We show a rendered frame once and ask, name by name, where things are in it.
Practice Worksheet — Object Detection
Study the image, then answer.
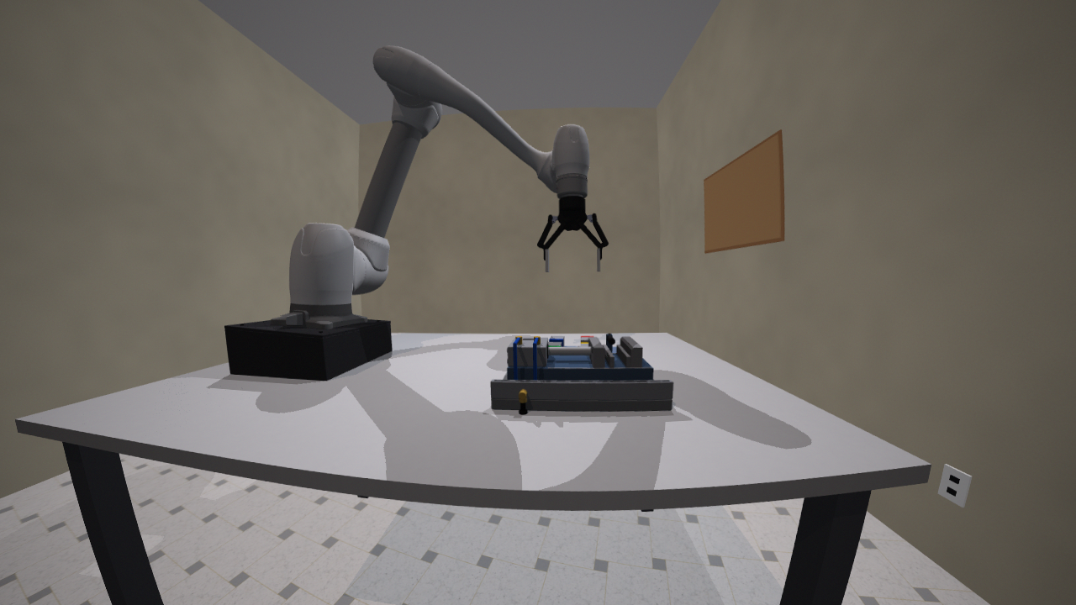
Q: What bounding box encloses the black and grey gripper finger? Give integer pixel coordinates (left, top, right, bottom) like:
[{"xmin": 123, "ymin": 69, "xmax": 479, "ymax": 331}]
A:
[
  {"xmin": 537, "ymin": 215, "xmax": 570, "ymax": 272},
  {"xmin": 574, "ymin": 213, "xmax": 609, "ymax": 271}
]

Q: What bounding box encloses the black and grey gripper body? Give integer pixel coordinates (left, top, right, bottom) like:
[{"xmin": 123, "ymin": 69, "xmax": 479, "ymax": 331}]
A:
[{"xmin": 557, "ymin": 196, "xmax": 587, "ymax": 231}]

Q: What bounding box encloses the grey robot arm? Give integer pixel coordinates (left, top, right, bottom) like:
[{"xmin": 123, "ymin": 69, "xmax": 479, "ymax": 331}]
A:
[{"xmin": 271, "ymin": 45, "xmax": 589, "ymax": 329}]

